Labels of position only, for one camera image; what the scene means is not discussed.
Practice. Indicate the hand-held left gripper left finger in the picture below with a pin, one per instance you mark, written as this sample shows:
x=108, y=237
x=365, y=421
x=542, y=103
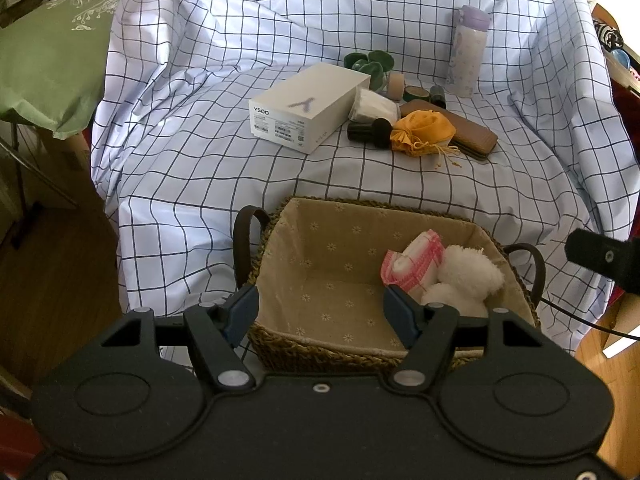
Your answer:
x=242, y=312

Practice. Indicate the black and white striped item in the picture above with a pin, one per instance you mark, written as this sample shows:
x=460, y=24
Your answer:
x=607, y=35

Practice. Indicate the green tape roll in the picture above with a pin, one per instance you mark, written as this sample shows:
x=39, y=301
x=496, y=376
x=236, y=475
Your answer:
x=415, y=94

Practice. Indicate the woven basket with fabric lining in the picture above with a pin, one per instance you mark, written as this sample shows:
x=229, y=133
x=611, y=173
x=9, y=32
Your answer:
x=325, y=280

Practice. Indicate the dark red cloth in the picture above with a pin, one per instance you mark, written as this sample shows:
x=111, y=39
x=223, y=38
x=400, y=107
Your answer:
x=627, y=97

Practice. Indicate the small dark labelled bottle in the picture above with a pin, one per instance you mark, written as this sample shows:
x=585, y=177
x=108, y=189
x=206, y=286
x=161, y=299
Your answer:
x=438, y=96

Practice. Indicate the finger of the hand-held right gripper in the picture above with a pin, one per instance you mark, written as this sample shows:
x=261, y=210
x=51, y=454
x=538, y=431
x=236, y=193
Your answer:
x=600, y=255

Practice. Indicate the beige tape roll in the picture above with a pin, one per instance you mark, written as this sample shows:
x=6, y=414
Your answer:
x=396, y=86

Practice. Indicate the brown leather case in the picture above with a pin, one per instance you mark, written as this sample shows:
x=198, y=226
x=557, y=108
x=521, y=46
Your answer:
x=475, y=137

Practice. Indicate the green printed bag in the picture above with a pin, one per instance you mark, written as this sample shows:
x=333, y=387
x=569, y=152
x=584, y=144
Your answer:
x=50, y=55

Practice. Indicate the white cotton pad packet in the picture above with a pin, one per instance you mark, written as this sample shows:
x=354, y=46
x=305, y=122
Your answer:
x=372, y=106

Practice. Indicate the pink and white cloth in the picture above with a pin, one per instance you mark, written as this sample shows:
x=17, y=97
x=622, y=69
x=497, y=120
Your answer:
x=415, y=260

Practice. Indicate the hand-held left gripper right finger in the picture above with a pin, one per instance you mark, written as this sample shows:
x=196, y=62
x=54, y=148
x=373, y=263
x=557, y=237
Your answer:
x=400, y=317

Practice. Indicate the white cardboard product box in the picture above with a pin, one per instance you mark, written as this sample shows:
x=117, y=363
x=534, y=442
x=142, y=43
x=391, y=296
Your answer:
x=300, y=105

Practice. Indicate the purple lidded water bottle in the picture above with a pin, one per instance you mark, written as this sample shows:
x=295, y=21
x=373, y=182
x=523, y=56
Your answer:
x=467, y=55

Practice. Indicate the blue round container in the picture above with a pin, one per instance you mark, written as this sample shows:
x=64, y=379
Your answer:
x=621, y=58

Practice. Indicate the blue checked white cloth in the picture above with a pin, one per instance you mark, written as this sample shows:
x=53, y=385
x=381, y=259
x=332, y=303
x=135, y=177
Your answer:
x=210, y=170

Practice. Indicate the brown cardboard box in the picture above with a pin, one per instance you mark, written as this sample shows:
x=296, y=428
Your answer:
x=70, y=170

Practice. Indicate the white plush toy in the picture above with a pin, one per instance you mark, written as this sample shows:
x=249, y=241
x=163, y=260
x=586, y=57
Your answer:
x=467, y=275

